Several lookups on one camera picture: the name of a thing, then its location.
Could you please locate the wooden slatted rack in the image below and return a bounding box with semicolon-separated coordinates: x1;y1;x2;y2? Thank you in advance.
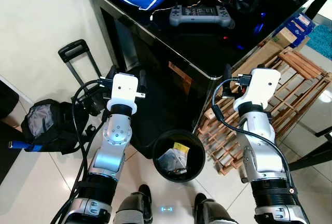
197;48;332;176

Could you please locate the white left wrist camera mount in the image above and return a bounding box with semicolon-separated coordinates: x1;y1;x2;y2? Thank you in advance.
107;73;140;116

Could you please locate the robot leg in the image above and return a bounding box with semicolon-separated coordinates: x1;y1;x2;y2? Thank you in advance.
113;184;154;224
193;193;239;224

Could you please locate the teal floor mat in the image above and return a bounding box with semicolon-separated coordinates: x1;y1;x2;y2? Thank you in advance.
306;22;332;61

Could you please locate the robot left leg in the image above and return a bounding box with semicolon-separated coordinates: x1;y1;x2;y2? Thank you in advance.
113;184;154;224

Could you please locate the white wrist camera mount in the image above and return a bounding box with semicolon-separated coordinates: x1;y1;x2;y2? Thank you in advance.
233;67;282;113
107;73;140;116

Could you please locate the black trolley bag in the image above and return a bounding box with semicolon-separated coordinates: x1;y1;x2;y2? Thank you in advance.
21;39;107;155

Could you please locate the black round rubbish bin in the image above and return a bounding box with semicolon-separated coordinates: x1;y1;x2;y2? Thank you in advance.
152;129;207;184

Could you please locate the black glass table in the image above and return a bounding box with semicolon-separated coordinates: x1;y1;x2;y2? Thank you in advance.
83;0;332;131

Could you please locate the red white twisted wire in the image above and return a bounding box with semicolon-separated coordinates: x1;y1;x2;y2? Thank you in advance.
150;0;214;23

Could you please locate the blue printed box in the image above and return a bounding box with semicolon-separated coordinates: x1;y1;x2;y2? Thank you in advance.
288;12;316;41

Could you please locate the robot right leg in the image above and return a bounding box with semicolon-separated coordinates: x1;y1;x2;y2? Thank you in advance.
193;193;239;224

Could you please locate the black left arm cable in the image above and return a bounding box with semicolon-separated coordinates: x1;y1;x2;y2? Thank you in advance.
51;78;112;224

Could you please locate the black metal bar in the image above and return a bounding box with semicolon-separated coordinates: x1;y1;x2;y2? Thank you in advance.
287;152;332;172

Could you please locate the brown cardboard box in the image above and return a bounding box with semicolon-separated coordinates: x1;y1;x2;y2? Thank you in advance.
238;27;310;77

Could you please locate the grey game controller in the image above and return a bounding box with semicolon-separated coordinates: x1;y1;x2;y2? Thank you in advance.
169;5;233;29

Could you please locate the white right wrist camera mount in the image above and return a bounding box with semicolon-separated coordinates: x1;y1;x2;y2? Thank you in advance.
233;67;282;113

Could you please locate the blue handle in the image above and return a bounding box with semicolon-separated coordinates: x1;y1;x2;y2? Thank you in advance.
7;141;43;152

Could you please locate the clear yellow plastic wrapper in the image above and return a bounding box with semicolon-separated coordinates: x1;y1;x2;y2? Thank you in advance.
158;142;190;175

